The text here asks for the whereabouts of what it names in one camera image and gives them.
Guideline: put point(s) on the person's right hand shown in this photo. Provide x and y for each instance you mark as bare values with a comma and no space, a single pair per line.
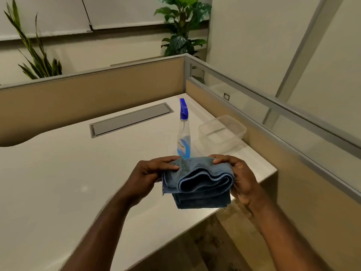
245,183

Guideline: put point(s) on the person's left hand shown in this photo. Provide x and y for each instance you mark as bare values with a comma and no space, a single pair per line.
143,177

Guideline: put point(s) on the blue microfiber cloth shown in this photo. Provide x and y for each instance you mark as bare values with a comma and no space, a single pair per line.
197,180

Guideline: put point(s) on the spray bottle with blue trigger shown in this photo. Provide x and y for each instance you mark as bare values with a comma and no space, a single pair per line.
184,138

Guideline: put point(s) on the person's right forearm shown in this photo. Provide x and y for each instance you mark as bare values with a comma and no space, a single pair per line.
282,237

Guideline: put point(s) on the person's left forearm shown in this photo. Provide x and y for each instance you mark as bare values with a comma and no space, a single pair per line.
98,237

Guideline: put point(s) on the clear plastic container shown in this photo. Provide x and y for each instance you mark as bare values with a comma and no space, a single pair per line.
222,132

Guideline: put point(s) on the glass and beige side partition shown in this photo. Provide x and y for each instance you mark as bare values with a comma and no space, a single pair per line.
310,200

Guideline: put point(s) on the white table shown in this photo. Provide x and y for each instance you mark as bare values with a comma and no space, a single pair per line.
56,180

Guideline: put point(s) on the small glass panel sticker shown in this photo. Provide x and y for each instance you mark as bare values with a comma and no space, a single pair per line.
226,96

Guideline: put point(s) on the beige partition panel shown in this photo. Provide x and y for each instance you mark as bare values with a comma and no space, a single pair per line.
84,95

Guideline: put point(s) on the broad-leaf green plant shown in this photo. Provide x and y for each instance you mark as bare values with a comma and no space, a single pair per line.
180,45

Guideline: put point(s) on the snake plant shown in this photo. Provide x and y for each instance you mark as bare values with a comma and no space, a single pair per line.
42,64

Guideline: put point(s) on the white roller blind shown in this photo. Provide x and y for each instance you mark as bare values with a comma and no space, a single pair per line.
121,11
56,14

